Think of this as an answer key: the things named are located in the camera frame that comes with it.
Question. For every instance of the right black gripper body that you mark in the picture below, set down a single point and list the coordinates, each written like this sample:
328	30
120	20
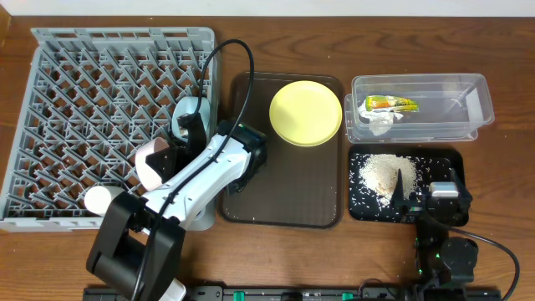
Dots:
418	209

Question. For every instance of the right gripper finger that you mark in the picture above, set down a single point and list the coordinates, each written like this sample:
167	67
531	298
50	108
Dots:
398	195
455	179

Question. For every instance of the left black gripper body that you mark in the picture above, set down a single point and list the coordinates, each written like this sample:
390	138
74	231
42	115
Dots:
184	147

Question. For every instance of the pink round bowl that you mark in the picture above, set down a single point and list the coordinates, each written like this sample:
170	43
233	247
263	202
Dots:
149	179

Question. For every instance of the rice and food scraps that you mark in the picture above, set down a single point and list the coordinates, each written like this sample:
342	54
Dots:
372	179

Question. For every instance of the light blue bowl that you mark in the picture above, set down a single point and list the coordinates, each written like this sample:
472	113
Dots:
186	106

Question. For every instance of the white paper napkin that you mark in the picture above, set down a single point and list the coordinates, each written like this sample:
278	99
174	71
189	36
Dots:
379	122

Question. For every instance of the white plastic cup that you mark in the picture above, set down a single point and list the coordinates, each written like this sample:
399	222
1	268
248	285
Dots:
97	199

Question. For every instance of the green orange snack wrapper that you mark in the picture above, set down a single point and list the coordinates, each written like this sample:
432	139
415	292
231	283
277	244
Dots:
388	103

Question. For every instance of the yellow round plate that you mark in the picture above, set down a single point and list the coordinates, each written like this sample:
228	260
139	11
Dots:
305	113

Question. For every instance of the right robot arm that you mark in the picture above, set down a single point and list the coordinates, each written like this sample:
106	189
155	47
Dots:
445	263

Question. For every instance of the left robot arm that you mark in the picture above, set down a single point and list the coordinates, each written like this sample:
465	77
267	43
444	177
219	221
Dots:
138	246

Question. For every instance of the clear plastic waste bin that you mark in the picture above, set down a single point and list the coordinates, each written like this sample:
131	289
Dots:
452	107

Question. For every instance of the black plastic tray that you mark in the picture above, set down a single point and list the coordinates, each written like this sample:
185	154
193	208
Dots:
406	150

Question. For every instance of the dark brown serving tray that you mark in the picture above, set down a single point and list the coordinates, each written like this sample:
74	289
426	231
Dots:
298	186

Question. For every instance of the grey plastic dish rack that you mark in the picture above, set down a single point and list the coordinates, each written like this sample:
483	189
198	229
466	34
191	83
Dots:
93	97

